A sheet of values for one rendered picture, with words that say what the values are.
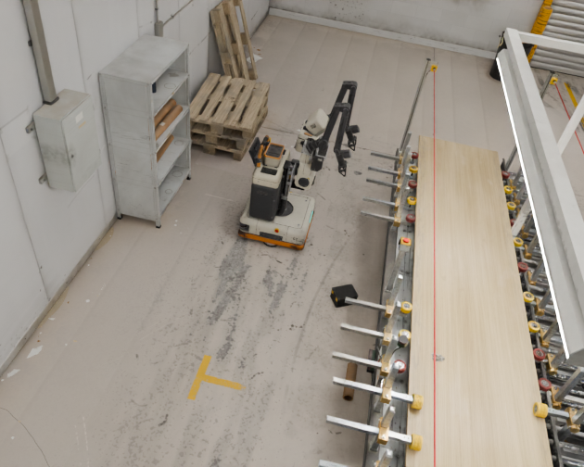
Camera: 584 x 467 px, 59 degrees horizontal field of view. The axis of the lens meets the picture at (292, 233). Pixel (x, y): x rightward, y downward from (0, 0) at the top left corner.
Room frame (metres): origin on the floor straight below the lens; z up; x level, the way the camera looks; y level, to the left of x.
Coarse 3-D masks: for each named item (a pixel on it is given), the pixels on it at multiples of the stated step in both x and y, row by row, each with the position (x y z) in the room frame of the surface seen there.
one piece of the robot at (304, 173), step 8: (304, 120) 4.13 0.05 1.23; (304, 136) 3.89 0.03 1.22; (312, 136) 3.90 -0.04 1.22; (296, 144) 3.98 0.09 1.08; (304, 160) 3.96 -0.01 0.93; (296, 168) 4.16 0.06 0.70; (304, 168) 3.91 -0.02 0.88; (304, 176) 3.91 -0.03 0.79; (312, 176) 3.92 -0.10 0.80; (296, 184) 3.92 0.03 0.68; (304, 184) 3.91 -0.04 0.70
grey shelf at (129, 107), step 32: (128, 64) 4.02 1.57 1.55; (160, 64) 4.12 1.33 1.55; (128, 96) 3.77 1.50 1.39; (160, 96) 4.10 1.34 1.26; (128, 128) 3.78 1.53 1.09; (128, 160) 3.78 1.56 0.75; (160, 160) 4.17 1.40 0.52; (128, 192) 3.78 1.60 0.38; (160, 192) 4.15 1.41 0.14; (160, 224) 3.79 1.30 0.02
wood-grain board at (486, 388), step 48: (432, 144) 4.67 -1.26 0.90; (432, 192) 3.83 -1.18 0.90; (480, 192) 3.96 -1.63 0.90; (432, 240) 3.17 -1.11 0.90; (480, 240) 3.27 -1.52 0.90; (432, 288) 2.64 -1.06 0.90; (480, 288) 2.72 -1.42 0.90; (432, 336) 2.20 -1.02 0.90; (480, 336) 2.27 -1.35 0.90; (528, 336) 2.34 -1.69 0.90; (432, 384) 1.84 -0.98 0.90; (480, 384) 1.90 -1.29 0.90; (528, 384) 1.95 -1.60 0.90; (432, 432) 1.52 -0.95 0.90; (480, 432) 1.57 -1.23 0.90; (528, 432) 1.62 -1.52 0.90
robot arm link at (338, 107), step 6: (336, 108) 3.75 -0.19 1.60; (342, 108) 3.75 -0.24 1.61; (348, 108) 3.74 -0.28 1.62; (336, 114) 3.76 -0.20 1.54; (330, 120) 3.77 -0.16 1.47; (330, 126) 3.77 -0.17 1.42; (324, 132) 3.78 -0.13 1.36; (330, 132) 3.77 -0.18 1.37; (324, 138) 3.76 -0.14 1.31; (324, 144) 3.74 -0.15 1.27
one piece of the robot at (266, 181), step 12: (264, 144) 4.02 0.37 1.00; (288, 156) 4.21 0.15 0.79; (264, 168) 3.91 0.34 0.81; (276, 168) 3.94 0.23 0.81; (288, 168) 3.99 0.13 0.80; (252, 180) 3.81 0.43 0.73; (264, 180) 3.79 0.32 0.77; (276, 180) 3.78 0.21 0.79; (252, 192) 3.80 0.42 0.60; (264, 192) 3.80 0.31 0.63; (276, 192) 3.79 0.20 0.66; (252, 204) 3.80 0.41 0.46; (264, 204) 3.78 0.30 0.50; (276, 204) 3.84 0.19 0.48; (252, 216) 3.80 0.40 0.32; (264, 216) 3.78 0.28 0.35
